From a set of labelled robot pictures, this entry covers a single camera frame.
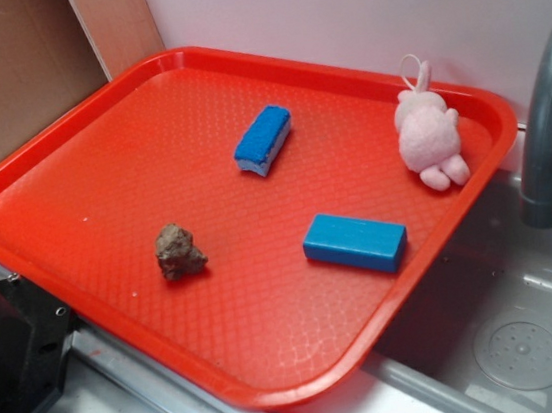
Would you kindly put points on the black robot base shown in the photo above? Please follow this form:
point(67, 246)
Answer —
point(34, 341)

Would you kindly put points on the pink plush bunny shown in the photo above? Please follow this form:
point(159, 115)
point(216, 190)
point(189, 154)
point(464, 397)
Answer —
point(429, 141)

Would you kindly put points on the red plastic tray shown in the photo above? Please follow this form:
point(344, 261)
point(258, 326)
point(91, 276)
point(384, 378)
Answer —
point(262, 326)

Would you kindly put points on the blue sponge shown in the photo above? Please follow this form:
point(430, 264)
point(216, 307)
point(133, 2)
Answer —
point(263, 140)

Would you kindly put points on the blue rectangular block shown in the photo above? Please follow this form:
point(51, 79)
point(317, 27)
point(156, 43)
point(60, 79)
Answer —
point(353, 242)

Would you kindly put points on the brown rock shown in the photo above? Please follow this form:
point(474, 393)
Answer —
point(177, 254)

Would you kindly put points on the grey faucet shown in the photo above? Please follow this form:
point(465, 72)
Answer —
point(544, 133)

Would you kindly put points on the grey plastic sink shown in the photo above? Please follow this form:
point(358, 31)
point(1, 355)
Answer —
point(475, 336)

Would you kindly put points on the brown cardboard panel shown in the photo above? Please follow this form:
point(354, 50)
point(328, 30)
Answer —
point(54, 53)

